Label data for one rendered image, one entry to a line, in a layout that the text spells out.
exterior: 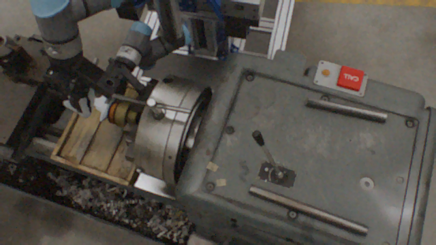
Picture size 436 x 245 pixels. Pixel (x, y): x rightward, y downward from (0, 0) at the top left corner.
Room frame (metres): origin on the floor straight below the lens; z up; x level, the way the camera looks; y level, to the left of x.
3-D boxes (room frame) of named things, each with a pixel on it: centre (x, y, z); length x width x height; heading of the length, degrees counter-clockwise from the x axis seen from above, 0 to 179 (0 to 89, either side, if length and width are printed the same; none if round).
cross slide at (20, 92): (0.76, 0.70, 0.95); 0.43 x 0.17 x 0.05; 155
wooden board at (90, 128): (0.59, 0.38, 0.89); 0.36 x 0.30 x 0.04; 155
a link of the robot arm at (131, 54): (0.75, 0.27, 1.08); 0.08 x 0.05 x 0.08; 65
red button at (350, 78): (0.49, -0.36, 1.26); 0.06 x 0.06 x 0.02; 65
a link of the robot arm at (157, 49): (0.83, 0.23, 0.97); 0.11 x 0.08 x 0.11; 114
